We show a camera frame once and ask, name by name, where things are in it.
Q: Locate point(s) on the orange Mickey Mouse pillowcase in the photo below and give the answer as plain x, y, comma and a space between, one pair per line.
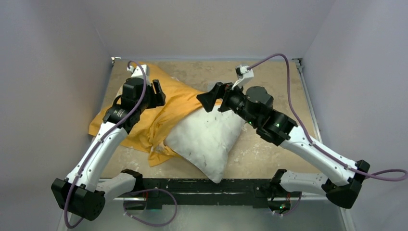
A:
155, 124

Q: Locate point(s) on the aluminium frame rail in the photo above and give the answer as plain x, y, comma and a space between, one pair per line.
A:
345, 216

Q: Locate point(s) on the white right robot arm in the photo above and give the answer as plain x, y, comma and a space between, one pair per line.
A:
340, 179

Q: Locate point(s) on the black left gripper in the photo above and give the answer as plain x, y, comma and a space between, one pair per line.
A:
157, 98

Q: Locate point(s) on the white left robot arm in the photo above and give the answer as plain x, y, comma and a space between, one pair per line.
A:
80, 193

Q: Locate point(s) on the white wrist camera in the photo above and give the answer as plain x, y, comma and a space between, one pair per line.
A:
137, 71
244, 75

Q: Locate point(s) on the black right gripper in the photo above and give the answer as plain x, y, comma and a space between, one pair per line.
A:
225, 98

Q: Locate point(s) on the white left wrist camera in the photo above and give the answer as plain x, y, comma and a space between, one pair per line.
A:
137, 71

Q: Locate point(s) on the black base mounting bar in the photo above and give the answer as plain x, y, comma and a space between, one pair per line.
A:
256, 193

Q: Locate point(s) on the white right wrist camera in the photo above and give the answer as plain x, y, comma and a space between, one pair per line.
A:
244, 75

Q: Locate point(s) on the white pillow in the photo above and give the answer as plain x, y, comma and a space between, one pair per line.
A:
205, 140

